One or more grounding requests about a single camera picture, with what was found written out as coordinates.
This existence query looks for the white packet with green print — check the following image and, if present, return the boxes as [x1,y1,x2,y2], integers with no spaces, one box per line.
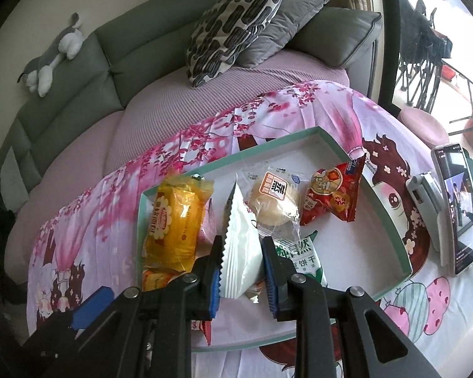
[219,173,266,300]

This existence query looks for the red and white milk packet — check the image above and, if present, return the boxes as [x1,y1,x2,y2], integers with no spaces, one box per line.
[189,318,214,348]

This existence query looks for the red triangular snack packet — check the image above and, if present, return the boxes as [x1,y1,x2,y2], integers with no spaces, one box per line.
[300,154,366,226]

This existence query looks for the black and white patterned pillow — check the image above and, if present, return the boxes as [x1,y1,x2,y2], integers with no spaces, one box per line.
[185,0,288,88]

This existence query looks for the smartphone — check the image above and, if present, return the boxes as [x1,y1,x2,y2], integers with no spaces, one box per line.
[431,143,473,277]

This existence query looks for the grey pillow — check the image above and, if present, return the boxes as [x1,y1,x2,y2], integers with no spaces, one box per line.
[234,0,332,69]

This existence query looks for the green and white cracker packet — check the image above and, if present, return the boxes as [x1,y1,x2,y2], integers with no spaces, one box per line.
[274,230,329,288]

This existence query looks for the pink round stool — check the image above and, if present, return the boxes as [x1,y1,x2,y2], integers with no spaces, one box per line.
[397,106,450,150]

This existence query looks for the black door frame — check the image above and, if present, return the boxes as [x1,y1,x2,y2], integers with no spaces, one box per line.
[376,0,403,107]

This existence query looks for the grey sofa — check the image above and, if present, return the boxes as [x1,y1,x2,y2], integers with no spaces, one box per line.
[0,0,383,280]

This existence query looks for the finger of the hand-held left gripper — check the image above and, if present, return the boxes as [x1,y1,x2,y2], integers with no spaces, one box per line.
[69,284,117,331]

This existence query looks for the beige orange snack packet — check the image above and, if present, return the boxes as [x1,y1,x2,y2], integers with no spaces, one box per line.
[142,268,178,293]

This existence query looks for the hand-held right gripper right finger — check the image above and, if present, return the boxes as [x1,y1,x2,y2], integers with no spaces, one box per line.
[260,236,444,378]

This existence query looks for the black folding chair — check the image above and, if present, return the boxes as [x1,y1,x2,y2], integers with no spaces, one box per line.
[398,0,454,111]

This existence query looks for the clear bun packet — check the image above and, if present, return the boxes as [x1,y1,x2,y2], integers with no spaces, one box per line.
[236,167,306,241]

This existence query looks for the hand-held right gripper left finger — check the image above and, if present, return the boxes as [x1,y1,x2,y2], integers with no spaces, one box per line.
[79,235,224,378]

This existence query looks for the printed cartoon blanket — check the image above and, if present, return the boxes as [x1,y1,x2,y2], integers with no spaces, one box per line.
[26,80,473,378]

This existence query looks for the pink sofa seat cover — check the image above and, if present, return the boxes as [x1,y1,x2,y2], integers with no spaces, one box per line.
[4,49,349,284]

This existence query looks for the white tray with green rim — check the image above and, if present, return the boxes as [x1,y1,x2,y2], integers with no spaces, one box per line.
[137,126,413,353]

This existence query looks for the grey and white plush toy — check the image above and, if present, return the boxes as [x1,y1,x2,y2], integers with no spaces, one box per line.
[16,13,85,98]

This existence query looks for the light grey cushion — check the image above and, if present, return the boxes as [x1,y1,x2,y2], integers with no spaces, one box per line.
[0,146,30,205]

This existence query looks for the yellow cake packet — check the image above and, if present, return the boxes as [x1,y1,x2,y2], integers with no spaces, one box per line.
[142,173,214,272]

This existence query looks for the black cloth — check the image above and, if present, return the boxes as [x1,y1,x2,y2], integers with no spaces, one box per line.
[0,173,28,304]

